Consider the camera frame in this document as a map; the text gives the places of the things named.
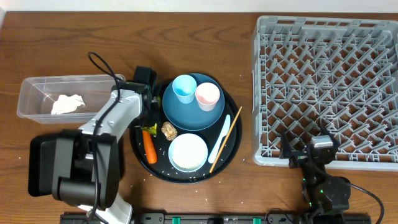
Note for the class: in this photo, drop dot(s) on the white plastic knife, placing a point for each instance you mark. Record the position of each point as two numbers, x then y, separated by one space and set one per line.
223 133

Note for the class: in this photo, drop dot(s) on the light blue cup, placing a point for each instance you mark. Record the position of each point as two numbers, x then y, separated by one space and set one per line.
184 87

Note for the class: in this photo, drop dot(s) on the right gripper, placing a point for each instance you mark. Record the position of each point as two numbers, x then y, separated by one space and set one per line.
298 157

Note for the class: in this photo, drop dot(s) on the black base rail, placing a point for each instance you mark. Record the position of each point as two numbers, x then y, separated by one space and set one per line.
270 218

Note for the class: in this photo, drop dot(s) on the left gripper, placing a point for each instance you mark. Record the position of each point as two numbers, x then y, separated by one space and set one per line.
157 106

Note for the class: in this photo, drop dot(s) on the light blue bowl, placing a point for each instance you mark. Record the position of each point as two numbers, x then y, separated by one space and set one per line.
188 152

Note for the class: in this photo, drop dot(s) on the brown walnut shell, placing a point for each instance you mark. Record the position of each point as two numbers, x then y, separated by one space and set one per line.
169 131

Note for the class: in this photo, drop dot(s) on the round black tray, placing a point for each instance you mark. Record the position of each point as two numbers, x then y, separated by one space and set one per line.
163 169

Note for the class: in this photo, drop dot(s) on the white tissue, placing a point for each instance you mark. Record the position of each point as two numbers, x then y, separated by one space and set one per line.
67 104

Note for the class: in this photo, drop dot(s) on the wooden chopstick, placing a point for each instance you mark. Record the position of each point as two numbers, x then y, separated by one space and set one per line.
225 139

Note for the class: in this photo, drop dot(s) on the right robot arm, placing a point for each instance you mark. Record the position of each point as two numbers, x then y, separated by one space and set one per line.
327 195

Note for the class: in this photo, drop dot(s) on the black rectangular tray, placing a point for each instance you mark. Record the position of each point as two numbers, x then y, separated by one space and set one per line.
41 163

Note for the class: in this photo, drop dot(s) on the clear plastic bin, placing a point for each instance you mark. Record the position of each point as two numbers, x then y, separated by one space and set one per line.
38 94

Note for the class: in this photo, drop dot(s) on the grey dishwasher rack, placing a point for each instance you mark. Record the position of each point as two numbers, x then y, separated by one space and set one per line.
313 72

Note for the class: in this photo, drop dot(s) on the pink cup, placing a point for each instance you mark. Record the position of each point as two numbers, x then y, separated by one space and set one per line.
207 95

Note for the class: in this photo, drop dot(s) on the orange carrot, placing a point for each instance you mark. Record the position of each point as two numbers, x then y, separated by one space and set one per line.
149 148

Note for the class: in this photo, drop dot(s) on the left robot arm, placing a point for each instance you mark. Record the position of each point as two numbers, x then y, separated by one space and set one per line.
87 162

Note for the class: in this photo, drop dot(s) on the dark blue plate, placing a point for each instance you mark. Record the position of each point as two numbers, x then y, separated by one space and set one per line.
191 117

